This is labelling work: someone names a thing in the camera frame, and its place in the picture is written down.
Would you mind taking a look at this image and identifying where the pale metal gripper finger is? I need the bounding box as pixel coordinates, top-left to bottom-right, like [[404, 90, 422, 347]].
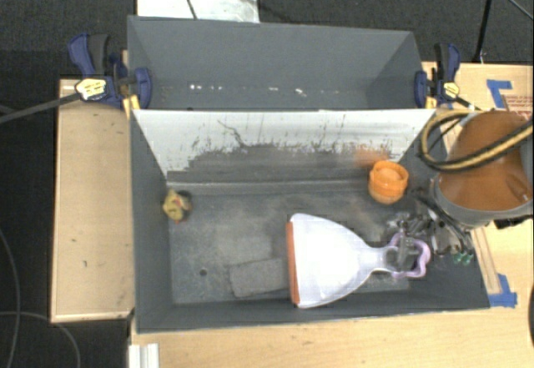
[[394, 237, 420, 271], [385, 212, 413, 237]]

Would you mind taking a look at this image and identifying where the white dustpan with purple handle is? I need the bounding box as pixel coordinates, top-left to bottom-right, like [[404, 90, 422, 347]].
[[285, 212, 431, 310]]

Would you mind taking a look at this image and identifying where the orange plastic cup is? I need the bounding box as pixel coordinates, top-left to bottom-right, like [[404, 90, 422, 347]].
[[367, 159, 411, 205]]

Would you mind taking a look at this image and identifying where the grey sponge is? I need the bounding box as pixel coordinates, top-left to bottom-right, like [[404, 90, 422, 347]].
[[228, 258, 292, 299]]

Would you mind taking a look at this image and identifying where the grey metal bin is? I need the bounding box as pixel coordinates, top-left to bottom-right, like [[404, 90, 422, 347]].
[[126, 14, 492, 334]]

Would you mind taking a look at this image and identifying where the yellow toy duck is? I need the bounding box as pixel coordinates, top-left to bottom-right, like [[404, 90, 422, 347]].
[[162, 188, 194, 224]]

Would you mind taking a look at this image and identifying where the pale wood board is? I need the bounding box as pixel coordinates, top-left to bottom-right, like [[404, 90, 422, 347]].
[[49, 77, 137, 325]]

